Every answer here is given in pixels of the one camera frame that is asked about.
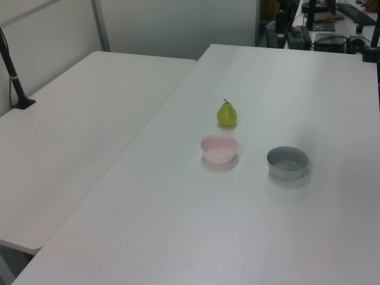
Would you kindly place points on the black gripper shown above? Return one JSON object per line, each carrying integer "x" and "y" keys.
{"x": 280, "y": 20}

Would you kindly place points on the green pear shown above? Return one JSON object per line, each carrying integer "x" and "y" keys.
{"x": 227, "y": 116}

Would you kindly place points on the grey plastic bowl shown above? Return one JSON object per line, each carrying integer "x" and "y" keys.
{"x": 286, "y": 166}

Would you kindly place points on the pink plastic bowl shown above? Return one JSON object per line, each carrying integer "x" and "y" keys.
{"x": 219, "y": 153}

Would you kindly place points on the grey bucket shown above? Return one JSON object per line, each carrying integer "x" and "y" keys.
{"x": 270, "y": 34}

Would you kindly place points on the black and green device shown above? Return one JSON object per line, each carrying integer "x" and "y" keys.
{"x": 300, "y": 38}

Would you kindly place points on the brown wooden cabinet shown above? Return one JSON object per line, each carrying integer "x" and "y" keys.
{"x": 267, "y": 9}

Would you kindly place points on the black monitor stand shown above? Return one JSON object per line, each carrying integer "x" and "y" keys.
{"x": 312, "y": 17}

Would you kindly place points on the black electronics box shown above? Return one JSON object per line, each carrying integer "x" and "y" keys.
{"x": 329, "y": 44}

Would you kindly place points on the emergency stop button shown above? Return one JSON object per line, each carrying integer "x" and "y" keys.
{"x": 359, "y": 29}

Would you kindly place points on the black keyboard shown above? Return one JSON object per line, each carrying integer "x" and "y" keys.
{"x": 356, "y": 13}

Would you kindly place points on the black clamp pole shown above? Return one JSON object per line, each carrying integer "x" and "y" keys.
{"x": 373, "y": 38}

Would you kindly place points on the grey metal partition post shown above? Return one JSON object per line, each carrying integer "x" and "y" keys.
{"x": 101, "y": 26}

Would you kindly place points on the black camera stand pole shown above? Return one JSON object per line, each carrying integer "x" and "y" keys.
{"x": 15, "y": 84}

